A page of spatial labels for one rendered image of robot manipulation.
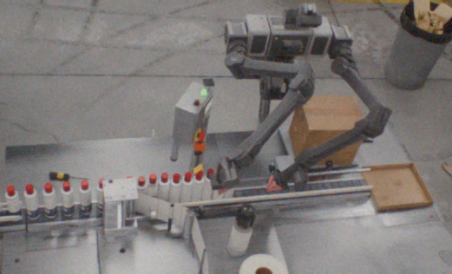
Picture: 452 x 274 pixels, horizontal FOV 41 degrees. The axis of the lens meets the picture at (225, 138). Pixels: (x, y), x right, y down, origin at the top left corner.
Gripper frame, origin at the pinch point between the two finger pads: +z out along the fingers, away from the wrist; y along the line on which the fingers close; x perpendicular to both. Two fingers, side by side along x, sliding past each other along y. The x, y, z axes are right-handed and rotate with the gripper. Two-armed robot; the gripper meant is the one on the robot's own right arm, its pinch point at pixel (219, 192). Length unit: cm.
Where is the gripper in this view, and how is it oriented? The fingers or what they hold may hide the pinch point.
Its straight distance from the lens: 251.6
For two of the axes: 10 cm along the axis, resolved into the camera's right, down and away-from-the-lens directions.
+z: -1.4, 6.9, 7.1
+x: -2.4, -7.2, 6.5
